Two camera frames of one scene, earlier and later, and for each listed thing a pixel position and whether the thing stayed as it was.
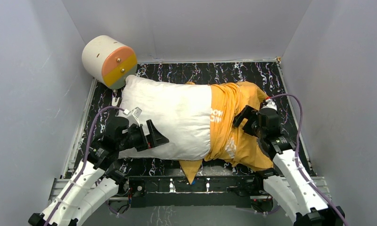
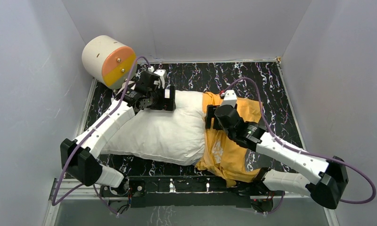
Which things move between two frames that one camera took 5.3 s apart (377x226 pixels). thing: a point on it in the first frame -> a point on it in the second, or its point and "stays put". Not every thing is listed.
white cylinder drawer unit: x=108 y=61 stays put
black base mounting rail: x=169 y=191 stays put
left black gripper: x=149 y=135 -> x=170 y=99
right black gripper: x=247 y=112 -> x=210 y=114
